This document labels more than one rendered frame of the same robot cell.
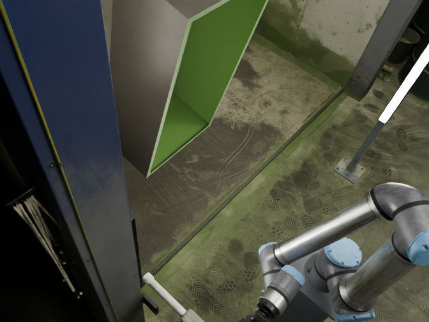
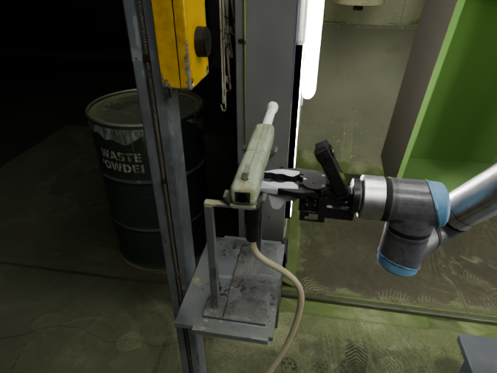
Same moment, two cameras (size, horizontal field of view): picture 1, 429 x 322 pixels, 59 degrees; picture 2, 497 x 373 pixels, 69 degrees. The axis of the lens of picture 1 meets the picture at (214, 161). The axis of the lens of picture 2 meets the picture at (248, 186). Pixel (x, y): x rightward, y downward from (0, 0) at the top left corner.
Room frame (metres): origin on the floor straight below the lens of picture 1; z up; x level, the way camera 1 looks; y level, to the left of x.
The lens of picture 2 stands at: (-0.04, -0.75, 1.48)
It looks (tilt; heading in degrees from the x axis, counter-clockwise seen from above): 32 degrees down; 67
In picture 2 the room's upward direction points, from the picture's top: straight up
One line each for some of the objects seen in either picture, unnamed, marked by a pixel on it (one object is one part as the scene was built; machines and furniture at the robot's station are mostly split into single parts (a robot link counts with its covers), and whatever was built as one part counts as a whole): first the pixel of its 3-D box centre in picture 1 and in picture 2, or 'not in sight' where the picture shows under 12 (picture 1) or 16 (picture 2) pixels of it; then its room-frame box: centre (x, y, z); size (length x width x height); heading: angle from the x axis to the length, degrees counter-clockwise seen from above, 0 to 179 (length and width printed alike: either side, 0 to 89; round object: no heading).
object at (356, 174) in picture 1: (349, 169); not in sight; (1.95, -1.09, 0.01); 0.20 x 0.20 x 0.01; 57
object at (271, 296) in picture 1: (271, 302); (368, 196); (0.43, -0.28, 1.07); 0.10 x 0.05 x 0.09; 57
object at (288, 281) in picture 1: (285, 285); (412, 203); (0.50, -0.33, 1.07); 0.12 x 0.09 x 0.10; 147
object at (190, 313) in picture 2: not in sight; (236, 280); (0.19, -0.13, 0.78); 0.31 x 0.23 x 0.01; 57
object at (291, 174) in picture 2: not in sight; (278, 183); (0.28, -0.15, 1.07); 0.09 x 0.03 x 0.06; 138
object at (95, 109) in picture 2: not in sight; (146, 106); (0.17, 1.06, 0.86); 0.54 x 0.54 x 0.01
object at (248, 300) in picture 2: not in sight; (242, 229); (0.20, -0.14, 0.95); 0.26 x 0.15 x 0.32; 57
